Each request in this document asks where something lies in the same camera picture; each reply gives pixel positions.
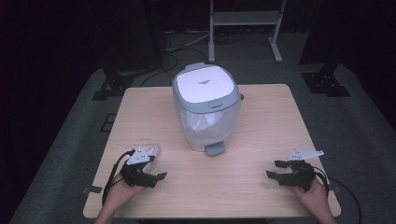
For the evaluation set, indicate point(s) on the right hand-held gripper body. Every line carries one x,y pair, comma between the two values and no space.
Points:
299,177

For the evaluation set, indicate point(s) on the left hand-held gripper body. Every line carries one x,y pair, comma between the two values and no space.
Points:
137,177

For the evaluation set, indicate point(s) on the white paper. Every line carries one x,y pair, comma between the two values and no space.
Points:
154,151

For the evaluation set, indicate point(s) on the grey white-lidded pedal trash can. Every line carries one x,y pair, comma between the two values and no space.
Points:
214,102

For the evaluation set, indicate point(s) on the person's left hand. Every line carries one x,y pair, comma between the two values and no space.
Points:
120,193

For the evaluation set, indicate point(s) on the person's right hand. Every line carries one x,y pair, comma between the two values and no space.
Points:
314,199

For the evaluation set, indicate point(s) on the grey tape strip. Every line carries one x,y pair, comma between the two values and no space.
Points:
334,188
92,189

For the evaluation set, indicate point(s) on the dark floor socket plate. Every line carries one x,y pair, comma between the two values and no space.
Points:
107,123

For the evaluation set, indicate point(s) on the white bin liner bag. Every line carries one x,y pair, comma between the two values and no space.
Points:
199,121

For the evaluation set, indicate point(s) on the black stand base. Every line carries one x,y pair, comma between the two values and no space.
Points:
325,82
113,85

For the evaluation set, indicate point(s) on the white metal stand frame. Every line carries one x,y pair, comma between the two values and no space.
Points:
246,17

